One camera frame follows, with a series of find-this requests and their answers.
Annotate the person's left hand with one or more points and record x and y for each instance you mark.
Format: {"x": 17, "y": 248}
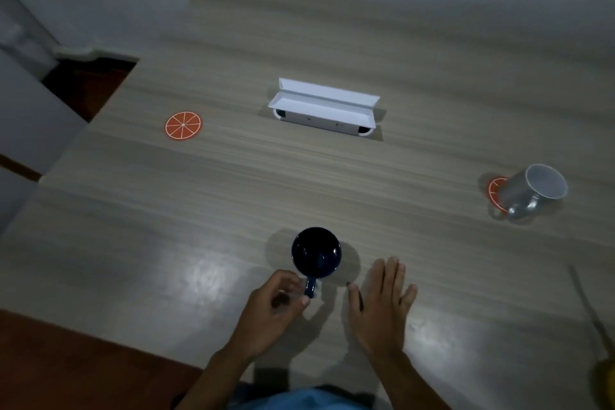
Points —
{"x": 262, "y": 318}

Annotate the person's right hand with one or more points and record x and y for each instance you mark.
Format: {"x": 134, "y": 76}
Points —
{"x": 382, "y": 323}

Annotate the person's right middle finger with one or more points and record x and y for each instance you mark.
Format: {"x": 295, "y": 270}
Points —
{"x": 389, "y": 278}

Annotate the person's right thumb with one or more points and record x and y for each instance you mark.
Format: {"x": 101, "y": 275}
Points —
{"x": 354, "y": 298}

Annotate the person's right little finger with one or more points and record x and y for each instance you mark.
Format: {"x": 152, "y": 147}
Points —
{"x": 409, "y": 297}

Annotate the person's left thumb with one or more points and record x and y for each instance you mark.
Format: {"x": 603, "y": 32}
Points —
{"x": 294, "y": 307}

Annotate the dark blue mug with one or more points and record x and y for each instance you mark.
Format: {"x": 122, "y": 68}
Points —
{"x": 316, "y": 253}

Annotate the person's right forearm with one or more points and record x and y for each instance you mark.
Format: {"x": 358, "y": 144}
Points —
{"x": 408, "y": 385}

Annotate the person's left forearm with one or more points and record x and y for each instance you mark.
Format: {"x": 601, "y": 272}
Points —
{"x": 214, "y": 383}

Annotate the light blue shirt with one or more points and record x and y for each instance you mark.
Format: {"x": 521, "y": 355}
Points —
{"x": 307, "y": 400}

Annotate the orange slice coaster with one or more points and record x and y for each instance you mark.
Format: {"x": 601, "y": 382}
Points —
{"x": 495, "y": 191}
{"x": 183, "y": 126}

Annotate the white mug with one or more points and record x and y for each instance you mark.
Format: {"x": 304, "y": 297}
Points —
{"x": 535, "y": 191}

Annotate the thin grey stick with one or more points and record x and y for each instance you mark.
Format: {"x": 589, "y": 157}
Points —
{"x": 588, "y": 306}

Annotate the white open cardboard box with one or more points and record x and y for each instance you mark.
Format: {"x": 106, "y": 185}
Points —
{"x": 323, "y": 107}

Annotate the yellow object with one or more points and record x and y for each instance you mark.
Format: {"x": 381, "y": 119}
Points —
{"x": 606, "y": 385}

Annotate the grey cabinet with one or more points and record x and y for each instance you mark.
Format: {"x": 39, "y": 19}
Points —
{"x": 33, "y": 126}

